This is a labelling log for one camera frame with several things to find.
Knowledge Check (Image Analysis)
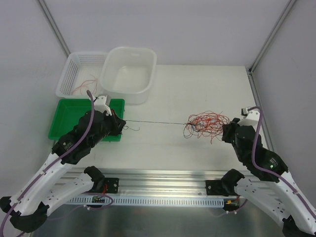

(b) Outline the white plastic tub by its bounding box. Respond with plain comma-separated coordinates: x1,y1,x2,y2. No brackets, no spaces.
99,46,157,105

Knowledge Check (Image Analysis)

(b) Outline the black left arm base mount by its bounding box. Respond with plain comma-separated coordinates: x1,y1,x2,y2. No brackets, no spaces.
96,178,119,194

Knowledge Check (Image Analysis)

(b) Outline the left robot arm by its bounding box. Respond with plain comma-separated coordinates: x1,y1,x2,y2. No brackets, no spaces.
0,111,126,233

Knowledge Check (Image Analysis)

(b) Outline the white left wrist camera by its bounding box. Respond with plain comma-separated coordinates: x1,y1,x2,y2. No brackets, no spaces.
94,94,112,116

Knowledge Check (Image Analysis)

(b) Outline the white slotted cable duct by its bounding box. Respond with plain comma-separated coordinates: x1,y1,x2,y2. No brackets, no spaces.
67,195,224,208

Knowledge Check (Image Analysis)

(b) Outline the white perforated basket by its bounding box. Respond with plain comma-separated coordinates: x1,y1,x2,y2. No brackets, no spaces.
55,51,107,99

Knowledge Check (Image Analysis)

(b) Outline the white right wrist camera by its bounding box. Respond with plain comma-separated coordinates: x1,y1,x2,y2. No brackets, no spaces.
238,107,260,127

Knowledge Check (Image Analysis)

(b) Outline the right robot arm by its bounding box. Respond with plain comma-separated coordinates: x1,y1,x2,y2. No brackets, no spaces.
220,118,316,237

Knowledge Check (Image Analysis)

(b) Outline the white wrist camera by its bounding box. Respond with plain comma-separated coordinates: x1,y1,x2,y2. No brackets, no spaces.
94,94,112,116
238,107,260,127

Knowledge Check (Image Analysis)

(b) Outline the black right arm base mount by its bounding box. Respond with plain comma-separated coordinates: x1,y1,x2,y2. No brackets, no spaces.
205,180,237,197

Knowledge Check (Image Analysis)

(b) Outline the left aluminium frame post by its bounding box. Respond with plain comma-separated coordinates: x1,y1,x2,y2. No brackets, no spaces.
36,0,71,57

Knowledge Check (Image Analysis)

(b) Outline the red cable in basket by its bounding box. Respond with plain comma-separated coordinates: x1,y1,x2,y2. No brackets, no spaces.
71,73,100,95

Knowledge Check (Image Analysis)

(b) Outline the right aluminium frame post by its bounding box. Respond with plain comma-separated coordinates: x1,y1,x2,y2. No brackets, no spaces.
248,0,298,75

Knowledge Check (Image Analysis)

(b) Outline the aluminium frame post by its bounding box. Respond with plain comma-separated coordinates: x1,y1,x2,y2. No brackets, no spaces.
248,0,298,75
36,0,71,57

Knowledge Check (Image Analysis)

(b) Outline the orange cable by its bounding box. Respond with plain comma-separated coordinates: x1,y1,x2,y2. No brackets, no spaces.
184,110,231,145

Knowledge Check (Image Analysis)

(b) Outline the green plastic tray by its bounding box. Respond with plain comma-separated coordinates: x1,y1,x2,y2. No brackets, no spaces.
48,99,125,142

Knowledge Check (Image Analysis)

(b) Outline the aluminium extrusion rail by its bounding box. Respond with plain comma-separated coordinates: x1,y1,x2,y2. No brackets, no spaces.
53,169,257,198

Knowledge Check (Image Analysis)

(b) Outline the black white-striped cable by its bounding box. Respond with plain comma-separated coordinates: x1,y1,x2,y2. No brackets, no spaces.
122,119,198,139

